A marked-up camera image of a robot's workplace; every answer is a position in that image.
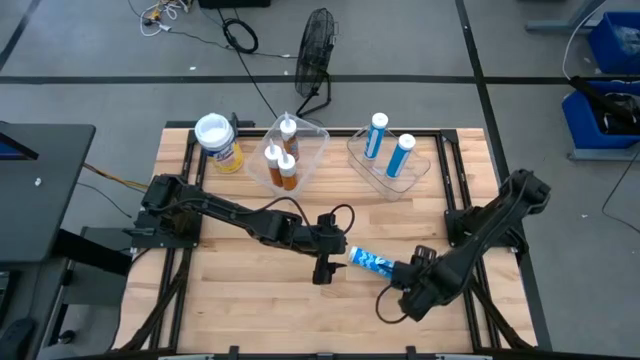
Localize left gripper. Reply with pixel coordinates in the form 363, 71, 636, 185
292, 224, 349, 286

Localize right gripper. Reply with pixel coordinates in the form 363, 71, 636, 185
389, 245, 466, 321

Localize blue white silicone tube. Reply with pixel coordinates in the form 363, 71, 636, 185
384, 132, 417, 180
362, 111, 390, 162
347, 244, 397, 280

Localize orange white sealant bottle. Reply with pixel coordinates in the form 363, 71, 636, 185
278, 110, 301, 162
277, 149, 300, 192
263, 138, 285, 189

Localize Lysol wipes canister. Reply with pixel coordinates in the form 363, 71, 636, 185
193, 111, 246, 175

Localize clear plastic bin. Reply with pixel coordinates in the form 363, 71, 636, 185
345, 123, 433, 203
243, 113, 332, 207

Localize black floor fan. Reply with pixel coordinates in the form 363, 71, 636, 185
293, 6, 340, 119

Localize blue plastic bin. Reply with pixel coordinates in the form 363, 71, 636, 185
560, 79, 640, 151
586, 10, 640, 76

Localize dark grey side desk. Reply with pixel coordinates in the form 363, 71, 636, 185
0, 121, 97, 265

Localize blue storage bins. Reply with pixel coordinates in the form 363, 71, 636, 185
524, 0, 640, 162

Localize blue screen monitor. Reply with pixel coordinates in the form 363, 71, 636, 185
0, 130, 40, 162

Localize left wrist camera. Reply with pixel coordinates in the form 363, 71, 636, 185
316, 212, 343, 233

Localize black aluminium table frame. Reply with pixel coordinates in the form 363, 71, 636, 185
113, 119, 540, 360

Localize yellow black cable bundle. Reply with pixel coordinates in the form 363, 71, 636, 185
81, 161, 150, 195

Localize black coiled cable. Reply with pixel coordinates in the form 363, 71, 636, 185
199, 0, 301, 120

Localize white yellow cable bundle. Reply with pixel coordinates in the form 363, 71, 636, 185
127, 0, 194, 39

